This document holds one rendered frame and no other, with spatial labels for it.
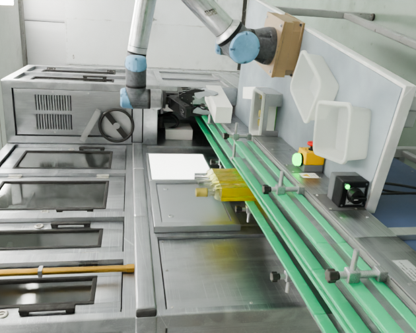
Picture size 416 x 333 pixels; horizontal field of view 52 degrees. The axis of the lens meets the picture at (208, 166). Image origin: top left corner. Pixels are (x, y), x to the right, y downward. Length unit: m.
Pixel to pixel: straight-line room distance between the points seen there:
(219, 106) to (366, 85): 0.51
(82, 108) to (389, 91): 1.90
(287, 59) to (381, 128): 0.66
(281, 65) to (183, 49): 3.69
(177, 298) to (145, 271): 0.14
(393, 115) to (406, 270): 0.40
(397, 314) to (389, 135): 0.48
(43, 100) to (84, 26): 2.75
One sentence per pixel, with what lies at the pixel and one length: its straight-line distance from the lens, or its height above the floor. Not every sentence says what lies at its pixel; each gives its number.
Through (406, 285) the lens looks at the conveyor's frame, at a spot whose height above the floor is 0.86.
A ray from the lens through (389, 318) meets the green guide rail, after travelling 0.90.
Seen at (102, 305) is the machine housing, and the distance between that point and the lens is 1.33.
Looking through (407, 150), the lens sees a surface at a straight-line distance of 2.05.
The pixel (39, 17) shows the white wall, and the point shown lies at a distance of 5.91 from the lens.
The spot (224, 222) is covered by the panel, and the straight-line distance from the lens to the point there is 1.69.
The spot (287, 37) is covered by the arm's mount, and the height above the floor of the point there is 0.81.
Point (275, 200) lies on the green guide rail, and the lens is 1.48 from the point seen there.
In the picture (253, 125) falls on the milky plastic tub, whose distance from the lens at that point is 2.09.
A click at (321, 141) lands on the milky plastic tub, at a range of 1.44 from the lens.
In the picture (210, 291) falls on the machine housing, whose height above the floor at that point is 1.16.
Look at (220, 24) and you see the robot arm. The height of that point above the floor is 1.10.
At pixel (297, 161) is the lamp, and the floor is 0.85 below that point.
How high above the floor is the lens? 1.41
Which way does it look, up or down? 10 degrees down
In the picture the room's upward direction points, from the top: 90 degrees counter-clockwise
